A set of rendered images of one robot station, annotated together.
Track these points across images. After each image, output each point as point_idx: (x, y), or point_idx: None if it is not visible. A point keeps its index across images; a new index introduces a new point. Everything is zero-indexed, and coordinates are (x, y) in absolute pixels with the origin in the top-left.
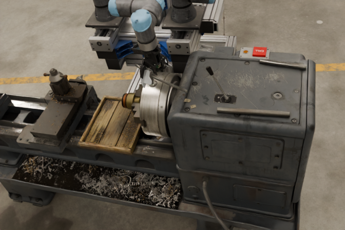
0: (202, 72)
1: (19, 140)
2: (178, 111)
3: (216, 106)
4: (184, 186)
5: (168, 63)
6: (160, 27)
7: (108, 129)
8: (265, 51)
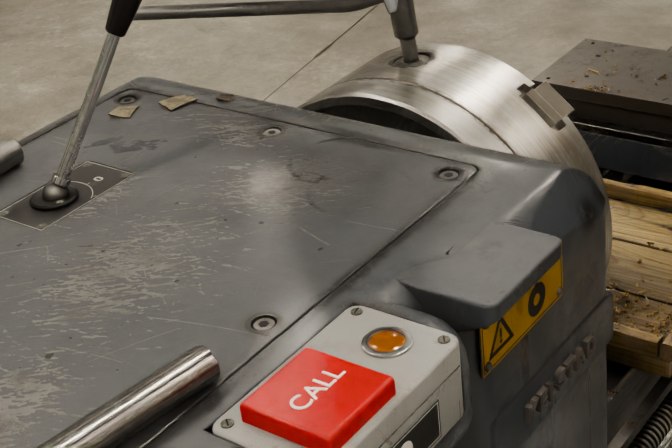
0: (336, 158)
1: None
2: (142, 82)
3: (50, 164)
4: None
5: None
6: None
7: None
8: (288, 415)
